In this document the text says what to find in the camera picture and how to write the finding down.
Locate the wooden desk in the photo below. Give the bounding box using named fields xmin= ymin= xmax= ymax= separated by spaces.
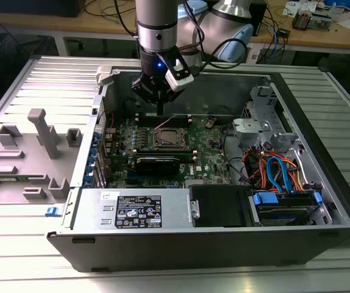
xmin=0 ymin=0 xmax=350 ymax=57

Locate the thin black looped wire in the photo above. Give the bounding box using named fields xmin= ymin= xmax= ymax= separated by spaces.
xmin=208 ymin=104 xmax=234 ymax=119

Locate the silver square CPU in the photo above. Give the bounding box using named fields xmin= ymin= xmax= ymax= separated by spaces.
xmin=161 ymin=131 xmax=184 ymax=146

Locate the green motherboard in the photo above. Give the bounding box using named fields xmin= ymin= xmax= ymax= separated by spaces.
xmin=104 ymin=117 xmax=234 ymax=189

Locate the silver metal drive cage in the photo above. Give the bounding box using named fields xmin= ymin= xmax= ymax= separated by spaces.
xmin=232 ymin=84 xmax=336 ymax=225

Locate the orange red wire bundle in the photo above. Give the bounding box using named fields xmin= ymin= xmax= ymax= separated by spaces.
xmin=243 ymin=146 xmax=307 ymax=192

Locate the metal finned heat sink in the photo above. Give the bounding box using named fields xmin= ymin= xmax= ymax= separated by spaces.
xmin=293 ymin=9 xmax=312 ymax=31

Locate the red black twisted wire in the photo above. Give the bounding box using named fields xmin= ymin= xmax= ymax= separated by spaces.
xmin=96 ymin=109 xmax=117 ymax=132

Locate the grey plastic parts rack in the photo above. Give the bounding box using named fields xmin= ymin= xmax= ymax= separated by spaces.
xmin=0 ymin=108 xmax=84 ymax=205

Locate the CPU socket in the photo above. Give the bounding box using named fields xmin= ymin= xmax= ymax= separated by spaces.
xmin=152 ymin=126 xmax=192 ymax=151

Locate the silver power supply unit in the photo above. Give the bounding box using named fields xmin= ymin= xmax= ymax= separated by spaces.
xmin=71 ymin=186 xmax=194 ymax=230

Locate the hard disk blue carrier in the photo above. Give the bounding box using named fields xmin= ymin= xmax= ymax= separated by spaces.
xmin=248 ymin=189 xmax=323 ymax=226

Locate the blue flat data wire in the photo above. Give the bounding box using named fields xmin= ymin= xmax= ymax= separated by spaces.
xmin=266 ymin=155 xmax=296 ymax=194

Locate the grey electronic device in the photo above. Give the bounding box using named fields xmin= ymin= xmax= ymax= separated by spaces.
xmin=310 ymin=12 xmax=334 ymax=31

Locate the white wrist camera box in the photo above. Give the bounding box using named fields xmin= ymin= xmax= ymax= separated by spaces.
xmin=164 ymin=57 xmax=195 ymax=92

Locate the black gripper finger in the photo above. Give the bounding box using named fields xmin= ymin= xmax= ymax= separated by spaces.
xmin=160 ymin=87 xmax=183 ymax=115
xmin=131 ymin=74 xmax=162 ymax=115

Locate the black flat device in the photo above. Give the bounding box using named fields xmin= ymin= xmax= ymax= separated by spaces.
xmin=0 ymin=0 xmax=86 ymax=18

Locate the metal socket cover frame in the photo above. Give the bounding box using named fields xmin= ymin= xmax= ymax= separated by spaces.
xmin=153 ymin=128 xmax=191 ymax=150

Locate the black open PC case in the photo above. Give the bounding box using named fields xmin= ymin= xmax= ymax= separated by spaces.
xmin=46 ymin=65 xmax=350 ymax=272

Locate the metal wire locking lever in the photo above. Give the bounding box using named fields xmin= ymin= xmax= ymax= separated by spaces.
xmin=153 ymin=115 xmax=178 ymax=131

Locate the black graphics card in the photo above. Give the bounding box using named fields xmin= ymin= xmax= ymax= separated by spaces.
xmin=135 ymin=155 xmax=180 ymax=176

